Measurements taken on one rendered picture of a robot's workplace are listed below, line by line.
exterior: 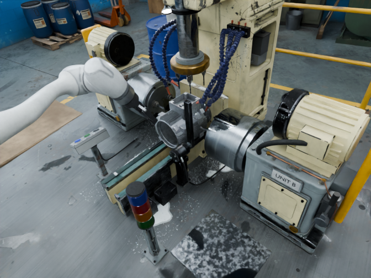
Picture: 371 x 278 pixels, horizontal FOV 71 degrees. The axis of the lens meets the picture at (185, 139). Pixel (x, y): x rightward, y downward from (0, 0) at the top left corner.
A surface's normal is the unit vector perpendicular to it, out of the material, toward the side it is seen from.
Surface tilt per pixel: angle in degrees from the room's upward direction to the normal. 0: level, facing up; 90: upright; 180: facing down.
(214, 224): 0
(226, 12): 90
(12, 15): 90
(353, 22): 89
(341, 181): 0
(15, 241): 0
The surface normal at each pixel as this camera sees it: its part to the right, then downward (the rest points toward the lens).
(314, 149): -0.69, 0.51
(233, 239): -0.07, -0.75
